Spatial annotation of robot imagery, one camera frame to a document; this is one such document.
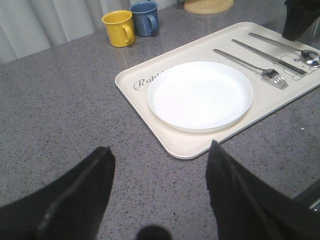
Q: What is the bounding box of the yellow mug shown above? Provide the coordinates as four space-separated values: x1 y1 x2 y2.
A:
101 10 136 48

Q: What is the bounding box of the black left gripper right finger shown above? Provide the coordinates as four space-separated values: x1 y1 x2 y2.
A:
205 140 320 240

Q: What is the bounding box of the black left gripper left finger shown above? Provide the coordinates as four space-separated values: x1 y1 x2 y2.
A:
0 147 116 240

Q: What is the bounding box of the silver fork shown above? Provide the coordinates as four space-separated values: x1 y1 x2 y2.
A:
212 48 289 90

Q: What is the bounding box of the cream rabbit serving tray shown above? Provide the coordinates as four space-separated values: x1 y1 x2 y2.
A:
115 22 320 160

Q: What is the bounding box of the wooden mug tree stand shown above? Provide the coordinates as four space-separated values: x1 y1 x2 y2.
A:
184 0 235 15

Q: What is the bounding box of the blue mug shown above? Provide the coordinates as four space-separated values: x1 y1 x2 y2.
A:
129 1 160 37

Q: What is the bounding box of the silver spoon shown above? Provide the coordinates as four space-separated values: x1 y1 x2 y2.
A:
248 32 320 68

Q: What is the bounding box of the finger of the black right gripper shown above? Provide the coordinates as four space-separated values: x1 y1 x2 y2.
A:
282 0 320 41

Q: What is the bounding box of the silver chopstick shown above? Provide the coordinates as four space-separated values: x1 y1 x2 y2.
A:
232 38 308 75
231 39 305 77

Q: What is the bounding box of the white round plate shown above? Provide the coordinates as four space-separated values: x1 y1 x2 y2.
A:
147 61 254 133

